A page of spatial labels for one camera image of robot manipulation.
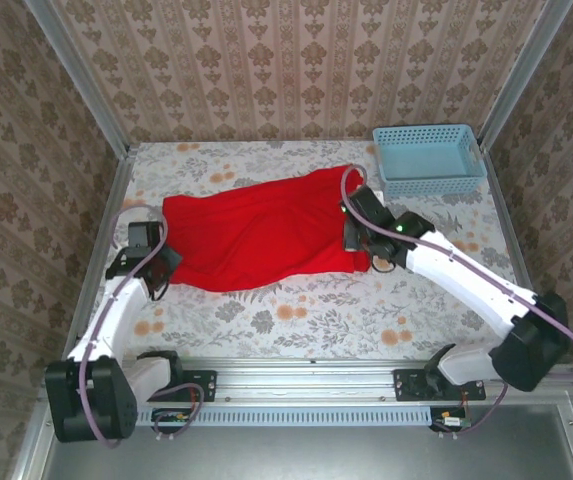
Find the red t-shirt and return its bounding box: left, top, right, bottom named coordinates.
left=161, top=167, right=372, bottom=295

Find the light blue plastic basket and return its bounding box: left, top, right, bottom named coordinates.
left=371, top=124, right=486, bottom=199

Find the floral patterned table cover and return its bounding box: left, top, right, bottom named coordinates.
left=96, top=140, right=540, bottom=362

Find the small electronics board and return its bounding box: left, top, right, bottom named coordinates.
left=151, top=407, right=198, bottom=435
left=429, top=407, right=473, bottom=434

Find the grey sheet metal panel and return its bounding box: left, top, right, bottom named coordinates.
left=13, top=403, right=573, bottom=480

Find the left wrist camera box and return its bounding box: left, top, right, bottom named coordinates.
left=125, top=221, right=161, bottom=250

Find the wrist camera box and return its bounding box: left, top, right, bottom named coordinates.
left=125, top=221, right=161, bottom=250
left=343, top=224, right=363, bottom=254

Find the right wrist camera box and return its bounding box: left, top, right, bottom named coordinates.
left=343, top=224, right=363, bottom=254

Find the aluminium table side rail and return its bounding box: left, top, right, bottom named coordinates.
left=480, top=148, right=558, bottom=365
left=68, top=147, right=138, bottom=351

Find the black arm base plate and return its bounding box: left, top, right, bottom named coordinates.
left=150, top=368, right=218, bottom=404
left=393, top=368, right=487, bottom=403

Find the aluminium frame post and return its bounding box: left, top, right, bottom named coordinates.
left=476, top=0, right=573, bottom=151
left=21, top=0, right=133, bottom=157

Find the slotted grey cable duct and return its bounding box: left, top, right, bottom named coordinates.
left=135, top=405, right=435, bottom=427

